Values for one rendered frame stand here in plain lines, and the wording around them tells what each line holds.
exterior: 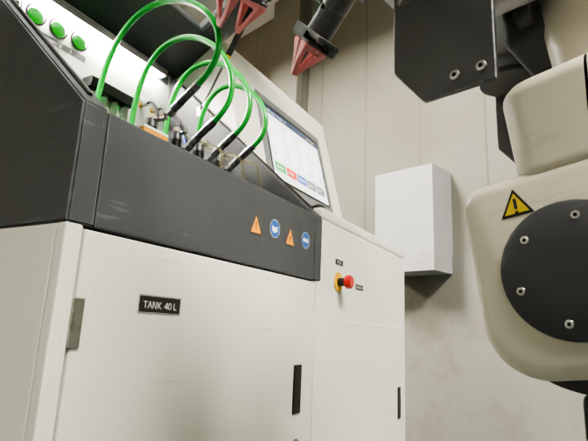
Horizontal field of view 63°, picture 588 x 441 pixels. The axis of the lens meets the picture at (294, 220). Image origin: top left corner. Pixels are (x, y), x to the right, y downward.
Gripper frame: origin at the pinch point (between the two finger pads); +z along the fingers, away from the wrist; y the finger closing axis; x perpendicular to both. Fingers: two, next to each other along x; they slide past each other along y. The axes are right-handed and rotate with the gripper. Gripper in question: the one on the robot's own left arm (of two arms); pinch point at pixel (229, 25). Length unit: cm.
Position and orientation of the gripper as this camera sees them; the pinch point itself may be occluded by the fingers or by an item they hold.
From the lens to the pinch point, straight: 109.1
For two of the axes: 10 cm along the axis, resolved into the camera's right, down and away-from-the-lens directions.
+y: -6.7, 0.2, -7.4
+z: -4.4, 7.9, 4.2
